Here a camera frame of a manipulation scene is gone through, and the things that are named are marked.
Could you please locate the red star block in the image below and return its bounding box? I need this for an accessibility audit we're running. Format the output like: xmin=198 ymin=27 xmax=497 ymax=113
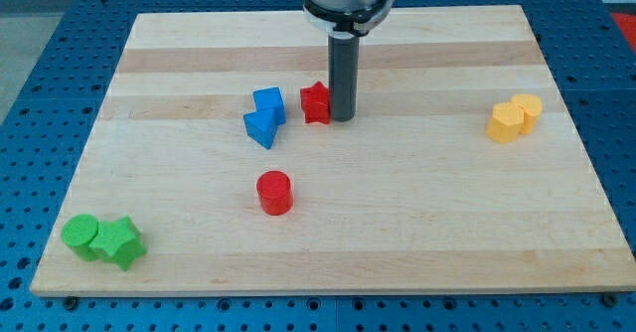
xmin=300 ymin=82 xmax=330 ymax=124

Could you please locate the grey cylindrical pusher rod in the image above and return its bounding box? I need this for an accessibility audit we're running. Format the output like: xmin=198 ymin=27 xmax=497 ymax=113
xmin=328 ymin=37 xmax=359 ymax=122

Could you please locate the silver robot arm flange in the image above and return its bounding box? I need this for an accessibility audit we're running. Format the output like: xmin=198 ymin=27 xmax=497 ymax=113
xmin=302 ymin=0 xmax=397 ymax=40

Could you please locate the blue cube block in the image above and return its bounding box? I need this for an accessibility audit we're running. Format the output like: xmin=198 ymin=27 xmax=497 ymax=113
xmin=252 ymin=86 xmax=286 ymax=125

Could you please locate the green star block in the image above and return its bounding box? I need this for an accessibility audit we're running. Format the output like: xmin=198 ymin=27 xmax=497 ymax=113
xmin=88 ymin=216 xmax=147 ymax=271

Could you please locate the red cylinder block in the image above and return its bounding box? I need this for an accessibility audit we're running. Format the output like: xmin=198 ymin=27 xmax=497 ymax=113
xmin=256 ymin=170 xmax=293 ymax=216

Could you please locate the blue triangle block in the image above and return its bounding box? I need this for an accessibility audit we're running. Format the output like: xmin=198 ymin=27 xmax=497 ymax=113
xmin=243 ymin=108 xmax=278 ymax=149

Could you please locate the light wooden board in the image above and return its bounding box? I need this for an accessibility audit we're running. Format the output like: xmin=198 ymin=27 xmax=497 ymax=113
xmin=31 ymin=5 xmax=635 ymax=297

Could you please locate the yellow hexagon block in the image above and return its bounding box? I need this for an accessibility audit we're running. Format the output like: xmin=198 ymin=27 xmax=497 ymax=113
xmin=486 ymin=101 xmax=524 ymax=143

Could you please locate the yellow cylinder block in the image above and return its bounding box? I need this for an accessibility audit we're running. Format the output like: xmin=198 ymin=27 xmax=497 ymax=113
xmin=511 ymin=93 xmax=543 ymax=134

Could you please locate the green cylinder block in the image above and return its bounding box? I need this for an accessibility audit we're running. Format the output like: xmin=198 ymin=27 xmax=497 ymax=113
xmin=62 ymin=214 xmax=98 ymax=261

